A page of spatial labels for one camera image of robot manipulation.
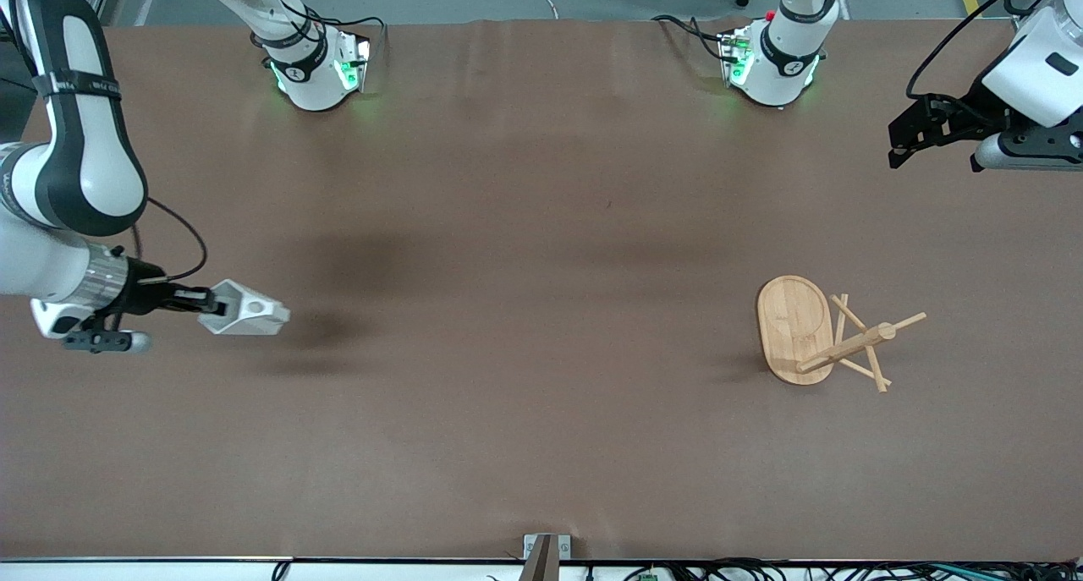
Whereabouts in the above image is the white faceted cup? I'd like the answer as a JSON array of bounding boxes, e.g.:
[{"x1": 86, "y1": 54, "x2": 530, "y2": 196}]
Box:
[{"x1": 198, "y1": 279, "x2": 291, "y2": 337}]

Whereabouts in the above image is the wooden cup rack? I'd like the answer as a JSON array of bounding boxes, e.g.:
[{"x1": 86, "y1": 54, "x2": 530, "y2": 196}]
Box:
[{"x1": 756, "y1": 275, "x2": 928, "y2": 394}]

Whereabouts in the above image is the brown table cover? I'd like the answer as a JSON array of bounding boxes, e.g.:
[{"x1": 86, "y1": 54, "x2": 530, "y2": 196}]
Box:
[{"x1": 0, "y1": 19, "x2": 1083, "y2": 561}]

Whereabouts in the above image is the black left base cable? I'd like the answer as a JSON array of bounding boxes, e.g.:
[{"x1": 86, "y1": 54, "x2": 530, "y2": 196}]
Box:
[{"x1": 651, "y1": 13, "x2": 737, "y2": 62}]

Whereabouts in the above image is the black base cable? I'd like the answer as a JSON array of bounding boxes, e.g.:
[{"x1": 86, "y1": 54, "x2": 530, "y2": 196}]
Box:
[
  {"x1": 250, "y1": 0, "x2": 388, "y2": 62},
  {"x1": 651, "y1": 13, "x2": 737, "y2": 62}
]

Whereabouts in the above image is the black right base cable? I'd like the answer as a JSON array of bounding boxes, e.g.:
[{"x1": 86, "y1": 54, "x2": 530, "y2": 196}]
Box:
[{"x1": 250, "y1": 0, "x2": 388, "y2": 62}]

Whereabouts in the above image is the metal camera bracket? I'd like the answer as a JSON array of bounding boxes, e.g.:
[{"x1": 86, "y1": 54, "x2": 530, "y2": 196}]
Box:
[{"x1": 523, "y1": 533, "x2": 573, "y2": 581}]

